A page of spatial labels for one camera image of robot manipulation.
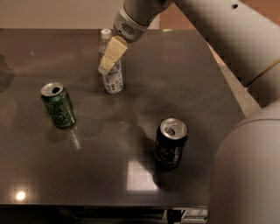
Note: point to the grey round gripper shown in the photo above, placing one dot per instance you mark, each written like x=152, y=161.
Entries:
x=130, y=28

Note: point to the clear blue-label plastic bottle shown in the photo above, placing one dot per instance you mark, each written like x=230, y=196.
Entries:
x=112, y=80

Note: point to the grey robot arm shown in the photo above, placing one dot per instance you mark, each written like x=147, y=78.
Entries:
x=245, y=179

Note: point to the green soda can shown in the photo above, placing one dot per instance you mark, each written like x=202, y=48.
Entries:
x=58, y=104

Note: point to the dark blue soda can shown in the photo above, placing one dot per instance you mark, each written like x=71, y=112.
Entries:
x=172, y=135

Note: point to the white labelled box under table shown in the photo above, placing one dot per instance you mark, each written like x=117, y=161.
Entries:
x=195, y=216

